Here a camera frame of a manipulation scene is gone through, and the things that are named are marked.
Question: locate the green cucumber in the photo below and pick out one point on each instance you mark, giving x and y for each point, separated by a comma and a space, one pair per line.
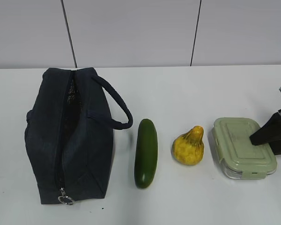
146, 154

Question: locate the dark blue lunch bag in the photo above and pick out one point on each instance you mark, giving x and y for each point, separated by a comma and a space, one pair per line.
69, 137

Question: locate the green lid glass container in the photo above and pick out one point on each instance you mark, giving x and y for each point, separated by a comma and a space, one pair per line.
237, 156

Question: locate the yellow pear-shaped gourd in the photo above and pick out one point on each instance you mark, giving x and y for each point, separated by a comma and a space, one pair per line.
188, 148

